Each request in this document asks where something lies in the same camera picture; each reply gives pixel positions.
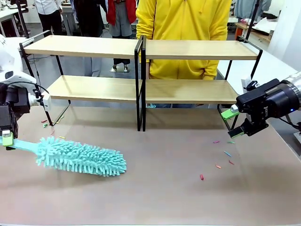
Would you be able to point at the thin blue-green paper strip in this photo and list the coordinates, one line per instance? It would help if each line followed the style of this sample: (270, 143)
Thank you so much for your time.
(227, 153)

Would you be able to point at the person in dark clothes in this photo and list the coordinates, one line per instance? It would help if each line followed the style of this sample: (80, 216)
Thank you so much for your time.
(89, 16)

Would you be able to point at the grey-blue hanging jacket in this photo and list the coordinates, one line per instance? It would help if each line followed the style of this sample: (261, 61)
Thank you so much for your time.
(244, 8)

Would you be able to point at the large white side table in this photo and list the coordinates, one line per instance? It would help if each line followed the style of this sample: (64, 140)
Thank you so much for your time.
(268, 66)

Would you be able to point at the person in yellow hoodie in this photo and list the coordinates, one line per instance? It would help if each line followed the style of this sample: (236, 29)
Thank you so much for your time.
(183, 23)

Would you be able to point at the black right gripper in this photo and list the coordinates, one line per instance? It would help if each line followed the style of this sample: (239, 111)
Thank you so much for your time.
(265, 101)

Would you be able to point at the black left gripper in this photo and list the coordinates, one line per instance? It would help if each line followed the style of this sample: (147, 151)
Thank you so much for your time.
(14, 101)

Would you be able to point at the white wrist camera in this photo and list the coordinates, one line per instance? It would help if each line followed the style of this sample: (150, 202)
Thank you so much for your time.
(245, 82)
(47, 103)

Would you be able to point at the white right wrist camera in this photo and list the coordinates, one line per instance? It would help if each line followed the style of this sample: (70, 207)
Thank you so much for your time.
(245, 82)

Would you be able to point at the white paper sheet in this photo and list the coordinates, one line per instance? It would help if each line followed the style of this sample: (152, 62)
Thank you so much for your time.
(265, 23)

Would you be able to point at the white background desk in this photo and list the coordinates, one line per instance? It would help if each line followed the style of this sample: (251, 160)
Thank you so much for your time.
(232, 20)
(7, 14)

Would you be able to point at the person in white shirt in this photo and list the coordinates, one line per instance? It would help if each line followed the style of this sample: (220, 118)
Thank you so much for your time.
(48, 9)

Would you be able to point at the wooden two-tier shelf black frame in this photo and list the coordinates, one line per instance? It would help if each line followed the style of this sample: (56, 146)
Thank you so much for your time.
(82, 46)
(200, 48)

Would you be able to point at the chunky green paper scrap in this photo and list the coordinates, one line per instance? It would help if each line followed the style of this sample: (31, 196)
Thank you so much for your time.
(45, 125)

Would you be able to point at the person in red jacket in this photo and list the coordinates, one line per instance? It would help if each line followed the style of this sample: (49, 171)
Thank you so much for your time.
(113, 11)

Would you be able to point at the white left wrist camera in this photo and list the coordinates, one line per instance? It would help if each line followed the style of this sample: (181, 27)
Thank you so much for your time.
(47, 103)

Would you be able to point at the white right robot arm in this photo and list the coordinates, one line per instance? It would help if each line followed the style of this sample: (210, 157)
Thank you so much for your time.
(295, 80)

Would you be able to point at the grey slatted crate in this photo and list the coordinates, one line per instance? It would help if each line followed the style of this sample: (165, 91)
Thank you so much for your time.
(69, 23)

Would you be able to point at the orange paper scrap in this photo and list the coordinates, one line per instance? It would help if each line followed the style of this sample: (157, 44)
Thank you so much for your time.
(218, 166)

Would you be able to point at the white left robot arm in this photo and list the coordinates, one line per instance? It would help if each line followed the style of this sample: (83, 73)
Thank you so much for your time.
(9, 61)

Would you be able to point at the thin yellow paper strip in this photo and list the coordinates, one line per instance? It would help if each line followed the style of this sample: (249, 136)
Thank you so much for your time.
(61, 117)

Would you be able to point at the teal microfiber duster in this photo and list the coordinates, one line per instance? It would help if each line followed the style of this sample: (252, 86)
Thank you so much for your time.
(151, 106)
(82, 157)

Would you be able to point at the black stand pole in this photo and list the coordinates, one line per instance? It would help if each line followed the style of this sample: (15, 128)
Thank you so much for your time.
(22, 18)
(252, 20)

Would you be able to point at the bent red paper scrap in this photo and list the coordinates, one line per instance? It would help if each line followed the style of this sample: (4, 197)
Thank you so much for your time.
(201, 177)

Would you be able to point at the wooden background table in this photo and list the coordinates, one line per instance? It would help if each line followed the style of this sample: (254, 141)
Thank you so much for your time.
(258, 35)

